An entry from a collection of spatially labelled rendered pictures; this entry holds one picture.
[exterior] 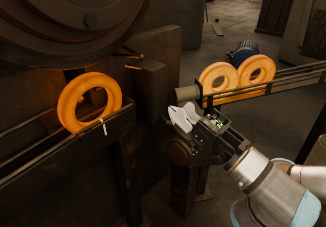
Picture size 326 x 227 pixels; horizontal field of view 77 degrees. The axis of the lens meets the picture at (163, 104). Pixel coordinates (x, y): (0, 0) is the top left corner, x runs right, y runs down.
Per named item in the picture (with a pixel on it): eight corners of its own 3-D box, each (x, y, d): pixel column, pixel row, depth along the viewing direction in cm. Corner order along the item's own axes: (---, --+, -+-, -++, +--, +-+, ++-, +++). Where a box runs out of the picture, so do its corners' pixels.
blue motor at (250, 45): (227, 75, 243) (233, 47, 224) (233, 58, 287) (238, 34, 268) (254, 80, 234) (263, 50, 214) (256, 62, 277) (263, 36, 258)
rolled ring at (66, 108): (119, 66, 57) (111, 62, 59) (52, 90, 46) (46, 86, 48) (125, 118, 67) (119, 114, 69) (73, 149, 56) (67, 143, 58)
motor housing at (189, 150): (163, 209, 109) (164, 135, 79) (188, 183, 122) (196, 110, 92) (183, 227, 102) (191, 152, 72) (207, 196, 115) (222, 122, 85)
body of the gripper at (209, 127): (212, 105, 50) (255, 138, 45) (200, 127, 56) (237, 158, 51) (194, 120, 45) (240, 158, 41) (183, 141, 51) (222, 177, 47)
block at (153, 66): (135, 118, 84) (130, 62, 70) (149, 109, 89) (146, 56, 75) (154, 129, 78) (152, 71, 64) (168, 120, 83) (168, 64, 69)
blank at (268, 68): (236, 57, 77) (241, 61, 74) (274, 50, 78) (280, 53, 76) (233, 93, 85) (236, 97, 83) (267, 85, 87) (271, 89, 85)
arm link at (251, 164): (252, 171, 51) (234, 198, 45) (236, 157, 52) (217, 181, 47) (274, 152, 44) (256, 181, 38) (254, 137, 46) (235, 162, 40)
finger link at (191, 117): (181, 89, 54) (208, 111, 51) (175, 105, 58) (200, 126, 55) (173, 94, 52) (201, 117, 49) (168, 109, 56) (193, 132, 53)
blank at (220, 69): (197, 65, 75) (201, 69, 72) (236, 57, 76) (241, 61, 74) (197, 100, 84) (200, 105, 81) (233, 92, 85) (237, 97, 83)
